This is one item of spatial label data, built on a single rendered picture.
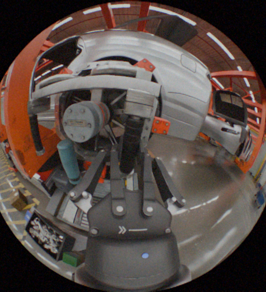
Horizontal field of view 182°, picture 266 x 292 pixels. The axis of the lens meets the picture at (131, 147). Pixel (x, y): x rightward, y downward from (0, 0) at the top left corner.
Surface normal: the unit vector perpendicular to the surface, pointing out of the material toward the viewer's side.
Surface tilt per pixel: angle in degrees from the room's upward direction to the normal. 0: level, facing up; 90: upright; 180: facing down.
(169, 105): 90
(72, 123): 90
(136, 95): 90
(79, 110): 90
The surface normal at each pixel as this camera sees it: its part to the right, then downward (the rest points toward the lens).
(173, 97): 0.02, 0.48
